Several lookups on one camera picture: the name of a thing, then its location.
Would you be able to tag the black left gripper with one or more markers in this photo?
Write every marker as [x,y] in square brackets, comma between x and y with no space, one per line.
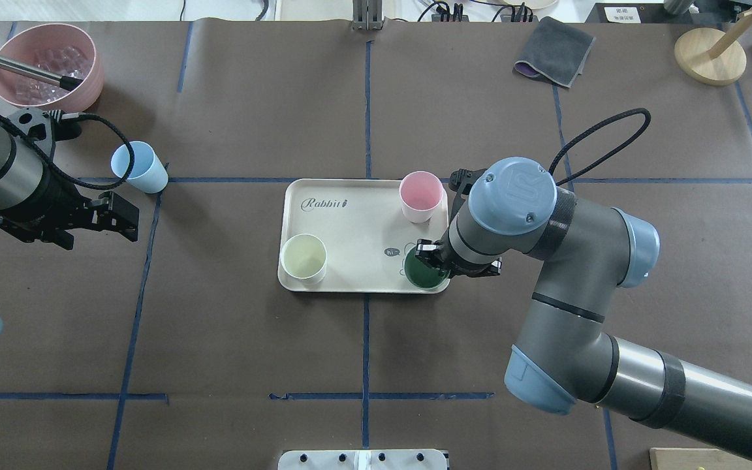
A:
[62,196]

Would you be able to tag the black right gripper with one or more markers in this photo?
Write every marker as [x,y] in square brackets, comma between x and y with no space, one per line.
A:
[429,251]

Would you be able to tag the green cup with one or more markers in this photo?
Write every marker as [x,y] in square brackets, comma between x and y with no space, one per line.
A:
[422,275]

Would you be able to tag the blue cup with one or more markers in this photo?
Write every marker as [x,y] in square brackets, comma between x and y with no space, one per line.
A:
[148,173]

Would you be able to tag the pink cup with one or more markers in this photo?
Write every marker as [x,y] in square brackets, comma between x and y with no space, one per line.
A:
[420,193]

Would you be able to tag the cream yellow cup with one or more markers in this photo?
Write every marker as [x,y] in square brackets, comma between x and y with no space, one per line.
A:
[304,258]

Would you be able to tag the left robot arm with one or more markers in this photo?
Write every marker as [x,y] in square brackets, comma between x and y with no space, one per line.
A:
[22,164]

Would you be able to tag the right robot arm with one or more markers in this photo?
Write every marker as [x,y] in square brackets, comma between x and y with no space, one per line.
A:
[562,354]

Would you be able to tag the cream rabbit tray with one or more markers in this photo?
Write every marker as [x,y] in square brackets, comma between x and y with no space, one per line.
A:
[361,224]

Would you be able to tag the metal black-tipped tongs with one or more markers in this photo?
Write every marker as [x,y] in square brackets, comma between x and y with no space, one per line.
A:
[30,71]

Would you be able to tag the pink bowl with ice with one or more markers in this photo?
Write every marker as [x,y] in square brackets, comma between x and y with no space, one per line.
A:
[58,47]

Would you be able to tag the grey folded cloth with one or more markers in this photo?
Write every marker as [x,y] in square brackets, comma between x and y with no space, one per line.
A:
[555,53]

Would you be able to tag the wooden cutting board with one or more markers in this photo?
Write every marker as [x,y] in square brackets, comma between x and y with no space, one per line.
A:
[695,458]

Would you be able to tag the wooden mug tree stand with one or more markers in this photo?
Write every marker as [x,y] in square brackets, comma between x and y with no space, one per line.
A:
[713,56]

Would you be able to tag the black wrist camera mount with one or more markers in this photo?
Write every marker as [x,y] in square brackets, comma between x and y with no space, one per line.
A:
[44,128]
[461,182]

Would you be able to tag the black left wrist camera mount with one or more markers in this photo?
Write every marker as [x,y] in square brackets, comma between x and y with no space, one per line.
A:
[44,128]

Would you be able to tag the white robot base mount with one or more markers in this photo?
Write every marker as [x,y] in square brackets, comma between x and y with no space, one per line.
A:
[413,458]

